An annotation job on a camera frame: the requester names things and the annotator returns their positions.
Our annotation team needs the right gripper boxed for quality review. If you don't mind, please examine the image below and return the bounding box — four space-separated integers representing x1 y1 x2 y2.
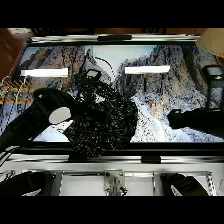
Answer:
167 108 190 130

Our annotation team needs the beige garment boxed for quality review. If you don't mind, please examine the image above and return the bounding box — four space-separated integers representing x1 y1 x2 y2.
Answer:
196 28 224 60

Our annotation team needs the black white-speckled garment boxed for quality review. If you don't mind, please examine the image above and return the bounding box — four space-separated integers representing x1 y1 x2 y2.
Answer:
63 71 139 159

